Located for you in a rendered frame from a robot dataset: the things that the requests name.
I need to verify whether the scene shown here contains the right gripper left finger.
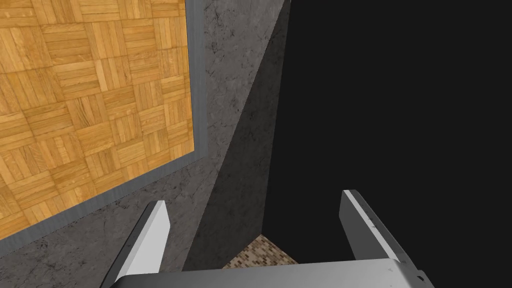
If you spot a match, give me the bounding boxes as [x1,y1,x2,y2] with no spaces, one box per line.
[99,200,171,288]

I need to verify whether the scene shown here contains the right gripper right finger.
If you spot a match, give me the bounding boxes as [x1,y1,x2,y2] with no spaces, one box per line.
[338,189,412,265]

